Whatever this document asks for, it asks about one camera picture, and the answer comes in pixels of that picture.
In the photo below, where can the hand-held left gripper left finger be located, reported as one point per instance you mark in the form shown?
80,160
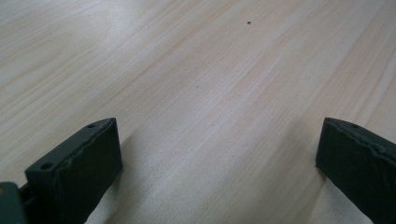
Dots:
77,174

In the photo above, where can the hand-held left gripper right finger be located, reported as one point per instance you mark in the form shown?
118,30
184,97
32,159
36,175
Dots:
358,165

